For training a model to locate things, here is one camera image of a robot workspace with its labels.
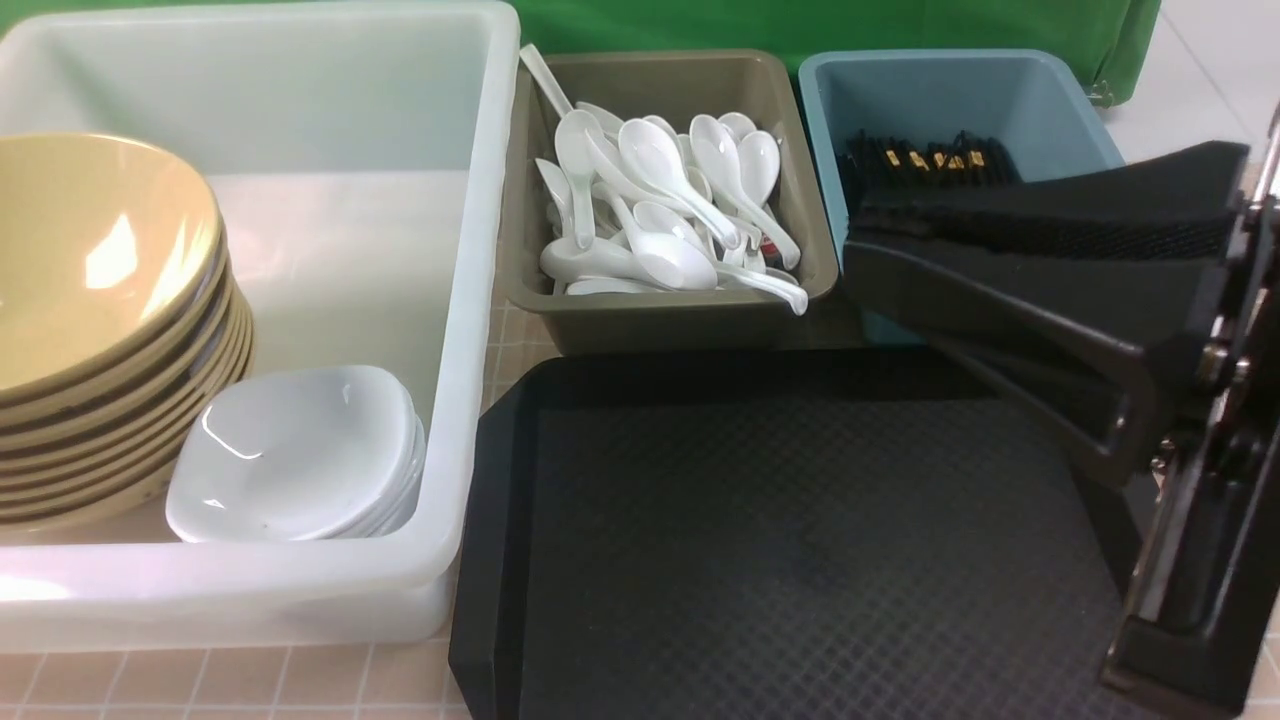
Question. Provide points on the stack of yellow bowls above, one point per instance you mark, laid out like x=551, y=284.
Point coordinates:
x=121, y=320

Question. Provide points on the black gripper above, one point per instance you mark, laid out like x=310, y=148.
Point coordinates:
x=1205, y=584

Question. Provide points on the large white plastic tub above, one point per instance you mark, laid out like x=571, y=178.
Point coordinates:
x=358, y=152

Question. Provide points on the green cloth backdrop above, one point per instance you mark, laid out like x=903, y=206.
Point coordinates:
x=1103, y=43

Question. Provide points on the white spoon left lying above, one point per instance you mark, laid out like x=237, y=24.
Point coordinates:
x=671, y=264

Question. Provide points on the blue plastic chopstick bin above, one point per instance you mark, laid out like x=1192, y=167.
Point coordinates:
x=1028, y=100

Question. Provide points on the white spoon front bottom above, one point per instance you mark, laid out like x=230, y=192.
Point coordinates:
x=793, y=295

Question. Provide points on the white spoon right upper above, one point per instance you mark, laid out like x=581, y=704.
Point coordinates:
x=718, y=158

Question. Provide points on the white spoon leaning on rim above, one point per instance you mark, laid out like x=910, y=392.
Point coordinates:
x=572, y=146

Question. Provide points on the pile of black chopsticks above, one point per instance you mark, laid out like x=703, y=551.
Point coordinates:
x=887, y=164

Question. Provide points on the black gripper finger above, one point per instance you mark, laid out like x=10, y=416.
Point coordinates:
x=1156, y=253

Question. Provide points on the black plastic serving tray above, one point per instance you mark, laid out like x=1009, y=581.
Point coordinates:
x=813, y=534

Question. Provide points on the brown plastic spoon bin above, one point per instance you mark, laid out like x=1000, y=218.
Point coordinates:
x=675, y=85

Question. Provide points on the stack of white dishes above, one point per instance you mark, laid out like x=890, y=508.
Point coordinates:
x=323, y=453

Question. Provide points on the white spoon long centre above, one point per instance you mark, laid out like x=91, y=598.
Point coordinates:
x=649, y=154

